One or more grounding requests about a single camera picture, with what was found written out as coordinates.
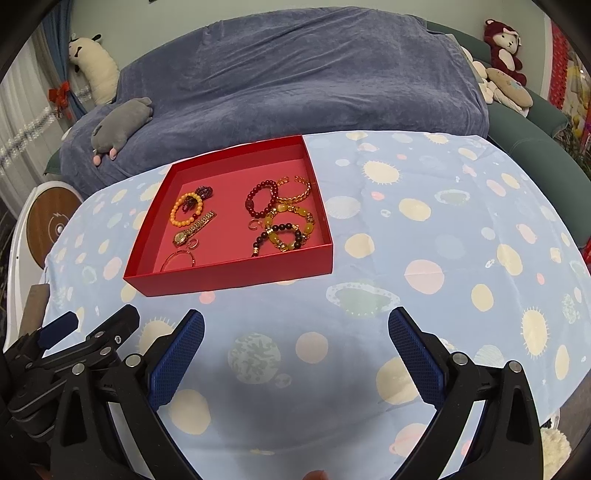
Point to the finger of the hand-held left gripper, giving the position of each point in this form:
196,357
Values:
57,328
117,325

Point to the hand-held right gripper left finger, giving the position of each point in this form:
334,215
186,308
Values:
178,360

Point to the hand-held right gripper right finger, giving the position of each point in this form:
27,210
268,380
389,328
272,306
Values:
415,360

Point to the red cardboard box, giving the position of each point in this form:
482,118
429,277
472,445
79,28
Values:
221,277

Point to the thin gold bangle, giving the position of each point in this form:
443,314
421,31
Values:
178,253

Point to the gold wristwatch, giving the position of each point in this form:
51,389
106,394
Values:
182,236

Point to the person's right hand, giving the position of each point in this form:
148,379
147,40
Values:
317,476

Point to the white round wooden-top appliance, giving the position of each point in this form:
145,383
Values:
48,221

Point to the blue planet print tablecloth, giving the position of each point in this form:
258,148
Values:
415,230

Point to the white fluffy rug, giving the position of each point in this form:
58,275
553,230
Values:
554,447

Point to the grey plush toy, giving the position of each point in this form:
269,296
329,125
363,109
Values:
122,122

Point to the light window curtain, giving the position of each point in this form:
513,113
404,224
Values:
27,101

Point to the red ribbon bow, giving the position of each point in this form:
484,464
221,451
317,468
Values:
59,94

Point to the green sofa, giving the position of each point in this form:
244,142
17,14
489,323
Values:
526,134

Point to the white plush toy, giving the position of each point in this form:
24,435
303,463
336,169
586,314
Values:
99,69

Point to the beige plush cushion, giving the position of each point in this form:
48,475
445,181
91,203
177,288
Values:
508,87

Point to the blue covered sofa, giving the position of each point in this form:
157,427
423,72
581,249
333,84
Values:
300,78

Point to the red monkey plush toy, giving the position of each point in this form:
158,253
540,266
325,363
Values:
505,50

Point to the red patterned wall strip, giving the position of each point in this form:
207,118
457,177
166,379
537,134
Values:
561,64

